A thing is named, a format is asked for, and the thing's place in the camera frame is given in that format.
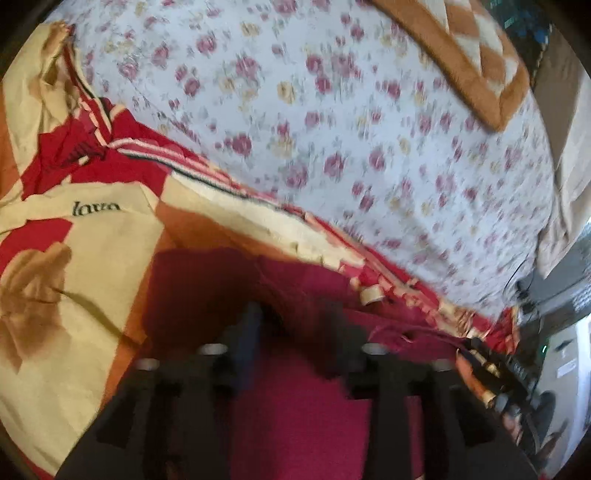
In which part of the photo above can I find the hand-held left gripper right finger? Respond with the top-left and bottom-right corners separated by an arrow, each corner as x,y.
320,301 -> 537,480

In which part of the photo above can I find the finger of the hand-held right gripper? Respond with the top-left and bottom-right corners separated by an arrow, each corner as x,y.
463,338 -> 529,393

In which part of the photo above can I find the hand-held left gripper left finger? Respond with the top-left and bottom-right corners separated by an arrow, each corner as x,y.
59,302 -> 265,480

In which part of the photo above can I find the maroon garment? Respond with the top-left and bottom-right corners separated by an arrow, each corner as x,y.
142,246 -> 468,480

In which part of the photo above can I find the red and cream printed blanket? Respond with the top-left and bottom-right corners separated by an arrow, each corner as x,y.
0,22 -> 525,480

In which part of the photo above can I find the beige cloth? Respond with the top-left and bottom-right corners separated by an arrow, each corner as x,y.
530,27 -> 591,280

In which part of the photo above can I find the floral bed sheet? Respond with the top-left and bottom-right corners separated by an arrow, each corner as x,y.
44,0 -> 557,320

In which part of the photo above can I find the orange and white checked blanket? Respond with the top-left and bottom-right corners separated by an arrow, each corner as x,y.
369,0 -> 532,134

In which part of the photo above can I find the black cable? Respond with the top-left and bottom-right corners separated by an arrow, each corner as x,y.
507,265 -> 548,324

